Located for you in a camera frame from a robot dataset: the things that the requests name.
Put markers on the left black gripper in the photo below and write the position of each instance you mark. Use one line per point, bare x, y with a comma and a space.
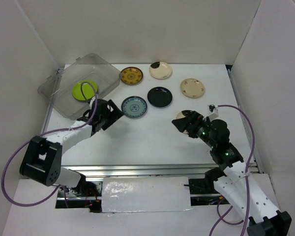
114, 114

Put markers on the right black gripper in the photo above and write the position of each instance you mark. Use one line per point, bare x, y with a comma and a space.
196, 119

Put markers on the blue white patterned plate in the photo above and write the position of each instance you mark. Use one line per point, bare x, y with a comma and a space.
134, 107

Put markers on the lime green plate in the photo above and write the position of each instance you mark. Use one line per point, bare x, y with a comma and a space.
82, 91

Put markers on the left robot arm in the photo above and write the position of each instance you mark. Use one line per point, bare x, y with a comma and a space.
42, 160

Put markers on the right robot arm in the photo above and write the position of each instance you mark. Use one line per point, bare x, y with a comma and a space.
231, 178

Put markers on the clear plastic bin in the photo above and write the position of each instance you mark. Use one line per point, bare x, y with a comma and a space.
58, 88

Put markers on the cream plate black patch right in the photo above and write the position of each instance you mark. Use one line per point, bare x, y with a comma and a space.
183, 114

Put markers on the cream plate with brown motifs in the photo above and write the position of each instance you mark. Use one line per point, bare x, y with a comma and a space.
192, 88

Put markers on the black glossy plate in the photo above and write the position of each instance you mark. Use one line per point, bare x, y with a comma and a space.
160, 97

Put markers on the yellow patterned plate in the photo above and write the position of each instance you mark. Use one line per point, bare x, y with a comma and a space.
131, 76

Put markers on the cream plate with black patch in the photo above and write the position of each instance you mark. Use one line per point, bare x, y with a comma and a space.
160, 70

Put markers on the white cover panel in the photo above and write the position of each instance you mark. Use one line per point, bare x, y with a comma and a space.
151, 194

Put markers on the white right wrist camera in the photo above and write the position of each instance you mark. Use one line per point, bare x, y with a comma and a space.
212, 113

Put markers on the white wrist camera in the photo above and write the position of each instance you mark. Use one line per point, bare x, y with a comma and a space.
90, 102
212, 113

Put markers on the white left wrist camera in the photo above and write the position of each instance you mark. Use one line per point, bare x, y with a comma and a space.
90, 102

